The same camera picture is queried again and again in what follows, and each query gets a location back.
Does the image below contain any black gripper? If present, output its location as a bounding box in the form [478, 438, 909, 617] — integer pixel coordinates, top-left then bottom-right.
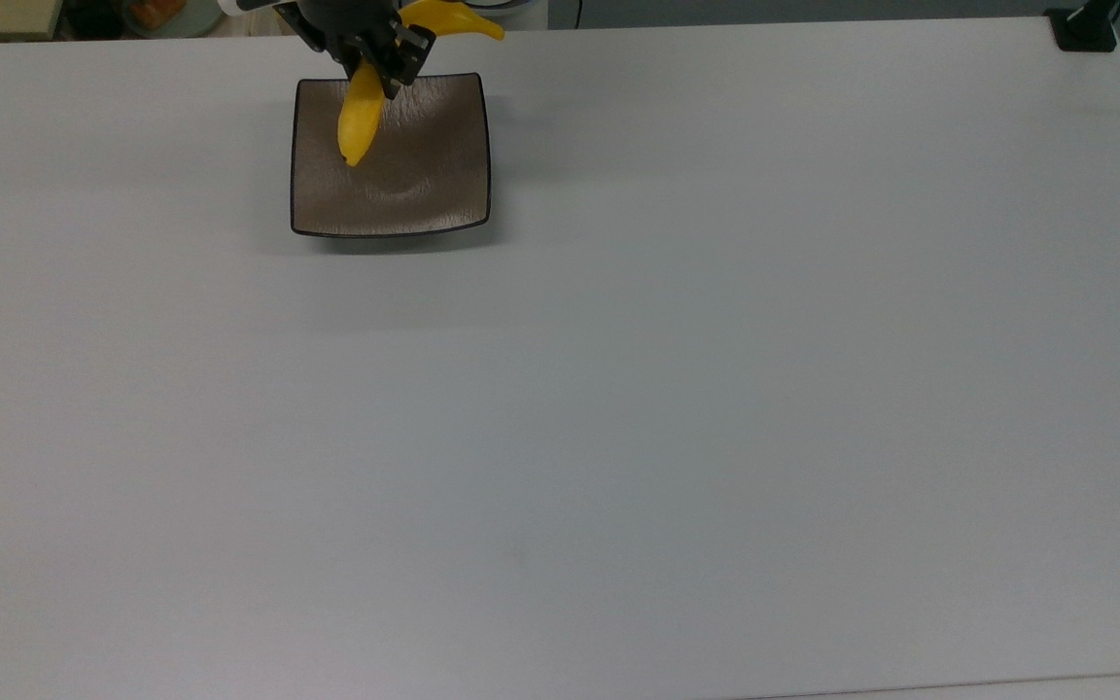
[274, 0, 438, 100]

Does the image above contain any black clamp mount base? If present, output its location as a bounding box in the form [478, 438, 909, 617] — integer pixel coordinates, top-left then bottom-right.
[1046, 0, 1120, 53]

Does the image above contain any brown square ceramic plate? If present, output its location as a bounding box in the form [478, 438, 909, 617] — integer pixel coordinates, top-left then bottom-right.
[290, 72, 493, 239]

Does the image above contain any orange and grey object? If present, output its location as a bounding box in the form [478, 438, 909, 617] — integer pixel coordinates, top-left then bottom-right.
[122, 0, 223, 39]

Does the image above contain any yellow banana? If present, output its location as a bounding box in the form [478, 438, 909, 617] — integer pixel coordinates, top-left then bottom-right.
[337, 0, 506, 167]

